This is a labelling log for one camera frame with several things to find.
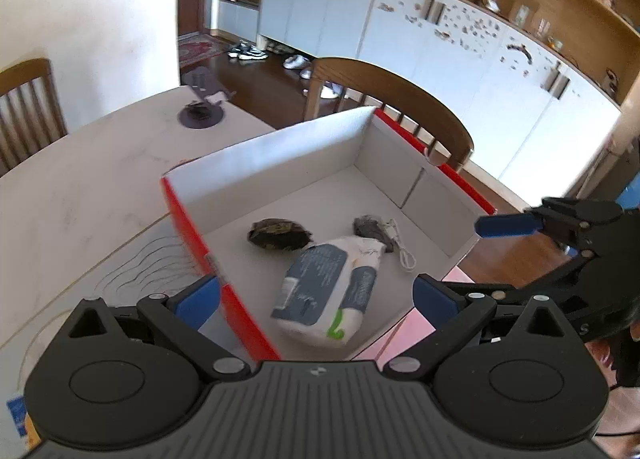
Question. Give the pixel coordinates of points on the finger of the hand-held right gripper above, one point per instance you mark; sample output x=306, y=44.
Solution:
x=505, y=226
x=510, y=291

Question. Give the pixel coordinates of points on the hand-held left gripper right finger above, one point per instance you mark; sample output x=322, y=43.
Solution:
x=435, y=301

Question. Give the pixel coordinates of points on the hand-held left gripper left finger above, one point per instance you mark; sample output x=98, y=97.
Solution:
x=200, y=299

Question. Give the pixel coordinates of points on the black bag of screws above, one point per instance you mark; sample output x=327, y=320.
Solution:
x=370, y=229

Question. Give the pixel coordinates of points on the brown foil snack packet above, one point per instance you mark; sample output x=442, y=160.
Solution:
x=275, y=234

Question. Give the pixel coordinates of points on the red cardboard box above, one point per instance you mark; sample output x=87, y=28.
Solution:
x=320, y=154

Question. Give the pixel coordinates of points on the blue snack packet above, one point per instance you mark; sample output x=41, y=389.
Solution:
x=16, y=414

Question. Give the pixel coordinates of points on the white marble desktop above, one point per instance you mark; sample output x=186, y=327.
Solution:
x=75, y=199

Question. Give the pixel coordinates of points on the long white stickered cabinet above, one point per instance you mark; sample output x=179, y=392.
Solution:
x=490, y=89

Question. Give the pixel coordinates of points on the wooden curved-back chair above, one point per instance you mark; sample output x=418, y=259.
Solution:
x=400, y=84

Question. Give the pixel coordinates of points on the black phone stand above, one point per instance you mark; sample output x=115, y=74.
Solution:
x=200, y=114

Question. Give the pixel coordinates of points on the white slipper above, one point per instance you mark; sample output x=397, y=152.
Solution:
x=331, y=90

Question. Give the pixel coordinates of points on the grey shoe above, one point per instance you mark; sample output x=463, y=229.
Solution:
x=295, y=61
x=306, y=73

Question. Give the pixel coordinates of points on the red patterned rug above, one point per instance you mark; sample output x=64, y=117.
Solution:
x=200, y=49

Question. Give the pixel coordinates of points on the dark sneaker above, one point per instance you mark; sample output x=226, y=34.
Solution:
x=239, y=50
x=257, y=54

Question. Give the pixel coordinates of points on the wooden slatted chair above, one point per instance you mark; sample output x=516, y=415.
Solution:
x=30, y=71

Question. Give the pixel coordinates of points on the grey two-door cabinet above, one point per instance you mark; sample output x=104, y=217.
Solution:
x=315, y=9

